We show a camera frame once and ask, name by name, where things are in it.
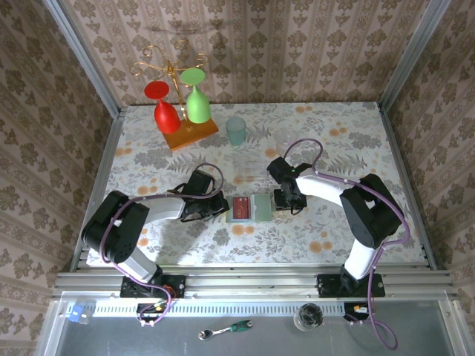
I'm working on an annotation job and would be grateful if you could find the clear plastic cup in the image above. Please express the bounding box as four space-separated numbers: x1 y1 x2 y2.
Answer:
274 127 300 157

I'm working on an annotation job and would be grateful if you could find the pale green card holder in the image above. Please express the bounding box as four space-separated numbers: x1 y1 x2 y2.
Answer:
225 194 275 224

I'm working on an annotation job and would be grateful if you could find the aluminium frame post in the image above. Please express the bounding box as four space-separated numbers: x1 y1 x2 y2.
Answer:
377 0 454 112
39 0 124 119

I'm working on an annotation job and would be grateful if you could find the green handled ratchet wrench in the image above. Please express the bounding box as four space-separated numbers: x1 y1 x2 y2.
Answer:
197 319 255 341

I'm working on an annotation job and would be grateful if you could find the clear glass jar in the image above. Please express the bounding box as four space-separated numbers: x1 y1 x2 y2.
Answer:
293 302 325 332

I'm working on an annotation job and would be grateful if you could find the clear acrylic card stand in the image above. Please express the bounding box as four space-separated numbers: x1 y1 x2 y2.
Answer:
233 153 263 185

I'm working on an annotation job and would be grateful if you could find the frosted teal cup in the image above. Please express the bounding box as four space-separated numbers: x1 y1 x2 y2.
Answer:
225 116 247 147

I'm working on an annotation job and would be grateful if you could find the black connector bracket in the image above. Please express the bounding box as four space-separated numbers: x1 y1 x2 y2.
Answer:
343 302 373 323
136 302 168 323

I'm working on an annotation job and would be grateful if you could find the red blue card deck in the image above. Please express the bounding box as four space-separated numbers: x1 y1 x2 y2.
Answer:
232 196 251 220

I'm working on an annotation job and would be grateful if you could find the green wine glass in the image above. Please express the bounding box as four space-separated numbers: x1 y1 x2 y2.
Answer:
180 67 213 125

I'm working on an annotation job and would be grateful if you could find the grey metal shelf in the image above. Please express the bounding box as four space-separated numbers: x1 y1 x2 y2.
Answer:
35 291 471 356

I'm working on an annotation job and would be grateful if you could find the gold wire rack wooden base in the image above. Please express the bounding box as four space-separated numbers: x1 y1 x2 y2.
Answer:
129 39 220 152

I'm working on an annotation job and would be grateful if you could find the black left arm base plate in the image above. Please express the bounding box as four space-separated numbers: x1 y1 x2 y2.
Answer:
119 274 187 300

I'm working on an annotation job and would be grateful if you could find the slotted white cable duct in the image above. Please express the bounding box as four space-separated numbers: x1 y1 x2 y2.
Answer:
92 300 359 318

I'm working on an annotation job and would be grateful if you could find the red wine glass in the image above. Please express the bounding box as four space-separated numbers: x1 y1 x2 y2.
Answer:
144 80 183 135

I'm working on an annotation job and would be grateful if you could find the aluminium table side rail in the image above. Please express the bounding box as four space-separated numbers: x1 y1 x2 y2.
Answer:
69 111 126 274
377 103 439 271

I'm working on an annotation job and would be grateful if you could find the blue plastic connector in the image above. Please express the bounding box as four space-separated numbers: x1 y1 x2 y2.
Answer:
67 304 92 326

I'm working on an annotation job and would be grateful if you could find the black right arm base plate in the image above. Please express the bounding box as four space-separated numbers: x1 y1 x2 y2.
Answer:
316 273 387 299

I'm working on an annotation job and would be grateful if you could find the aluminium mounting rail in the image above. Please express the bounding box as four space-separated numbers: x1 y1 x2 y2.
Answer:
51 267 459 300

